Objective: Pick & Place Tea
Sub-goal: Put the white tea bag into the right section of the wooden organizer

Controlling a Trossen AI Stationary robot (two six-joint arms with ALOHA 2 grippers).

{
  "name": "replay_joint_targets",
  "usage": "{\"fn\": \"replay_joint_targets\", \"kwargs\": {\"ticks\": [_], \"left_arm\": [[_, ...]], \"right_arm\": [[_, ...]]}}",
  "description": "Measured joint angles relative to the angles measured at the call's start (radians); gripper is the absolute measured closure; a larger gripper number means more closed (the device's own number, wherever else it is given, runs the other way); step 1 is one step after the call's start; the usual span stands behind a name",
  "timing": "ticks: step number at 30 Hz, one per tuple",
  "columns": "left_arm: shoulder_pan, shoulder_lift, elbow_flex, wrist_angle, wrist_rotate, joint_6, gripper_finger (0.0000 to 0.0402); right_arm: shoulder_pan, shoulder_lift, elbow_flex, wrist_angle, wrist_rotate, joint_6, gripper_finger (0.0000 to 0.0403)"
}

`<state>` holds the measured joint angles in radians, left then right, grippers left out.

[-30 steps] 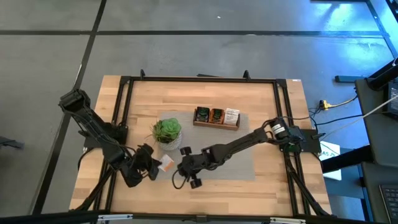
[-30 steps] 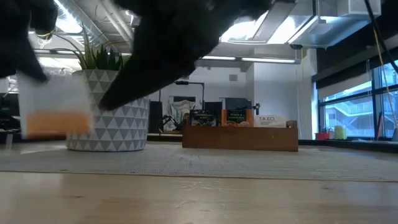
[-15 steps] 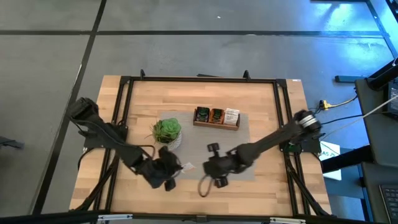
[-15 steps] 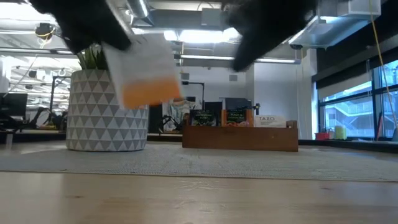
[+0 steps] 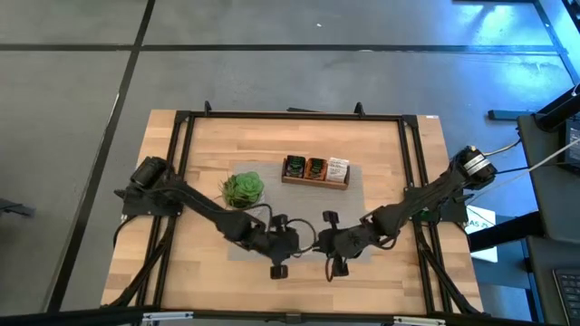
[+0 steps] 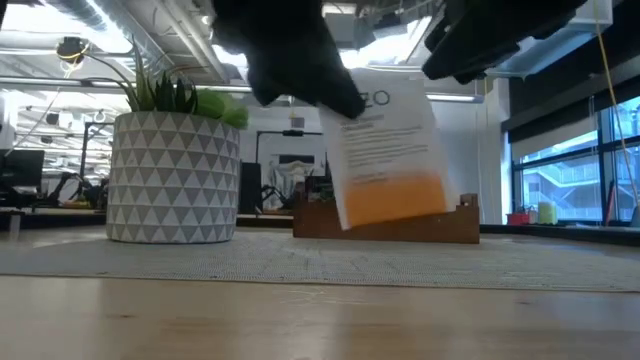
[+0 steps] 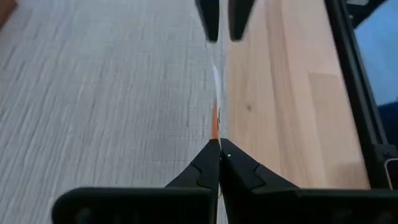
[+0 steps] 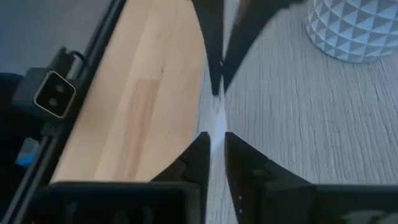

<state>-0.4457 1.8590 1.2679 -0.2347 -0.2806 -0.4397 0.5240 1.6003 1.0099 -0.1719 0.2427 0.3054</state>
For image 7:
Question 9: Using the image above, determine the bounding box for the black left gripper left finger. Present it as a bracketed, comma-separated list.
[164, 139, 221, 191]

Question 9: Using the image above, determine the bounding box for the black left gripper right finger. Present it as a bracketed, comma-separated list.
[220, 138, 300, 191]

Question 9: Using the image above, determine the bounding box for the person's leg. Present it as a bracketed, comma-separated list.
[377, 101, 398, 146]

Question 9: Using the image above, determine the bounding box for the white orange tea packet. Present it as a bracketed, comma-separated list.
[211, 63, 223, 141]

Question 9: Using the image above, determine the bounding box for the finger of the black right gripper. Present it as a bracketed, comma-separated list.
[228, 0, 256, 42]
[195, 0, 221, 44]

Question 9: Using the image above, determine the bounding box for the grey woven placemat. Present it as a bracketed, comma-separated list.
[0, 0, 230, 224]

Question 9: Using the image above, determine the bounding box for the black aluminium table frame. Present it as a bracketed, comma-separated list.
[323, 0, 398, 190]

